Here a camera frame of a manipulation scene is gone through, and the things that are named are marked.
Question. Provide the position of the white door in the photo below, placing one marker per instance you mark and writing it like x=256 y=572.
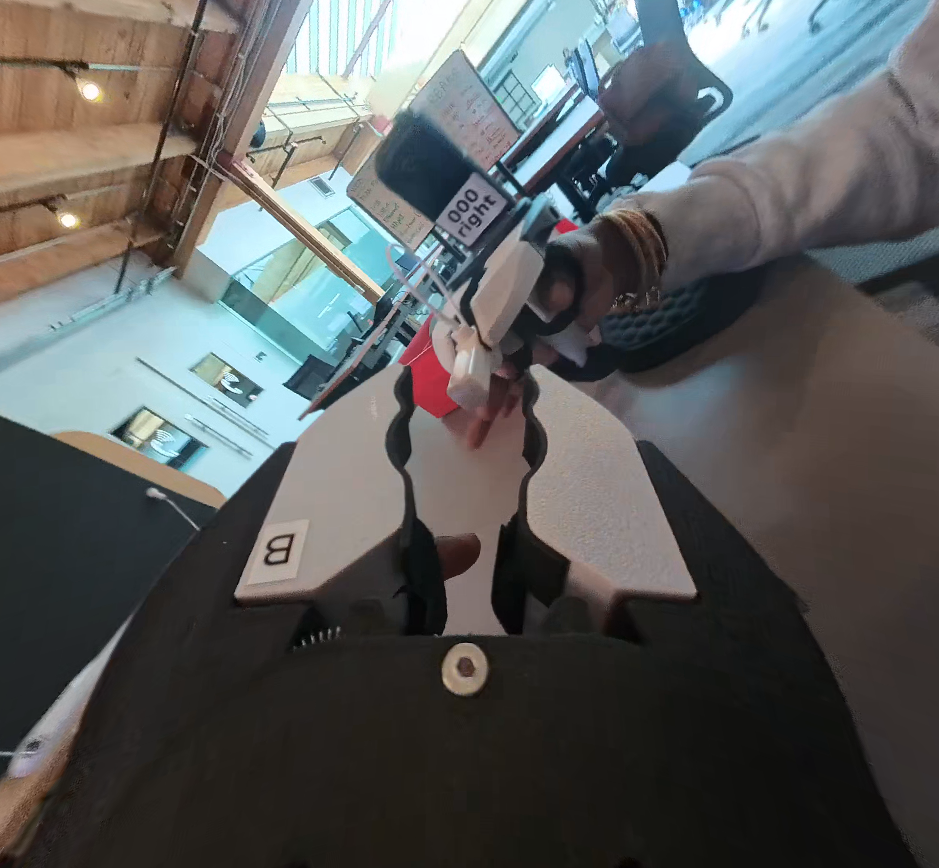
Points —
x=213 y=413

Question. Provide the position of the person's right forearm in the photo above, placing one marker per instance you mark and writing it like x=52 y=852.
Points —
x=807 y=193

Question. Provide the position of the white-tipped thin rod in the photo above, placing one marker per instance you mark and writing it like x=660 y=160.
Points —
x=172 y=508

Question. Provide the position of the long office table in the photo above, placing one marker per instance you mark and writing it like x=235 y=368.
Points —
x=557 y=134

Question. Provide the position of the red plastic bin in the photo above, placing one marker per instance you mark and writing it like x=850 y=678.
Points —
x=429 y=383

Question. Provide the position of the wooden pillar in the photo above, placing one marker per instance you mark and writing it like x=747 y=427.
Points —
x=257 y=61

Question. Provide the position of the black board wooden edge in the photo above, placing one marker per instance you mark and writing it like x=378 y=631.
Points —
x=73 y=589

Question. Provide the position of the person's right hand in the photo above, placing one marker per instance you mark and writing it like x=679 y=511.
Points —
x=594 y=273

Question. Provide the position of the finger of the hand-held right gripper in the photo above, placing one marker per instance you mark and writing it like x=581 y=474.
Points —
x=506 y=288

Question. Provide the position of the handwritten notice board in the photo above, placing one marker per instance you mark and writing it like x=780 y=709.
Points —
x=389 y=211
x=469 y=105

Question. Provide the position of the grey desk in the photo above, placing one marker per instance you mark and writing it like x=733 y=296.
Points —
x=807 y=479

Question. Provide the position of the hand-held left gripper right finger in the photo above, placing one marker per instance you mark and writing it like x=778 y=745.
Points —
x=601 y=508

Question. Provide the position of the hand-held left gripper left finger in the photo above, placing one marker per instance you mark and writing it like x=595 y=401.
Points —
x=330 y=501

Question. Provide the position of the black dome camera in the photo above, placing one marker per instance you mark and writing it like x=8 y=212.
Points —
x=257 y=134

